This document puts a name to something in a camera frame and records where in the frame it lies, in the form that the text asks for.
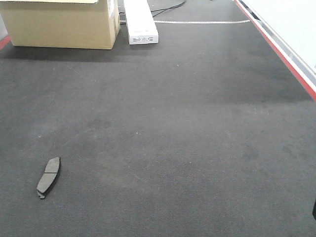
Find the grey brake pad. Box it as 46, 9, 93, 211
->
37, 157, 61, 199

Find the white conveyor side panel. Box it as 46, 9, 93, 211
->
244, 0, 316, 84

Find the long white carton box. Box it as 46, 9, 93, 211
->
123, 0, 159, 45

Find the large brown cardboard box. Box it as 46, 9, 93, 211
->
0, 0, 120, 49

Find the black cable behind boxes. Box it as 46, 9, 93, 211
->
150, 0, 187, 18

